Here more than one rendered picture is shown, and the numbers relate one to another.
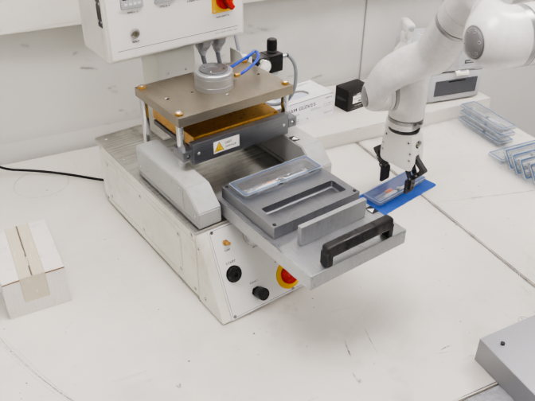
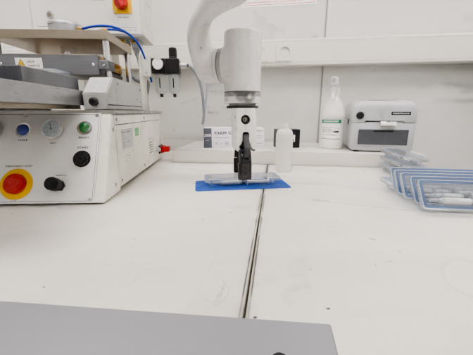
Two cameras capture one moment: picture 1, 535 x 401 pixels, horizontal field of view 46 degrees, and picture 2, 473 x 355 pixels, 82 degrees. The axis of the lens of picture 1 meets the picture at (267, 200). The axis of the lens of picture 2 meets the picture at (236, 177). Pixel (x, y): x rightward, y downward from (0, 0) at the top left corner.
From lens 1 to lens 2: 1.26 m
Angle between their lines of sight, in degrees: 37
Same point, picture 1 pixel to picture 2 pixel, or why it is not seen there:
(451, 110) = (374, 156)
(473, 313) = (80, 286)
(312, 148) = (98, 79)
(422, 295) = (84, 244)
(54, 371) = not seen: outside the picture
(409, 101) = (229, 65)
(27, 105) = not seen: hidden behind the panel
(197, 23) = (101, 18)
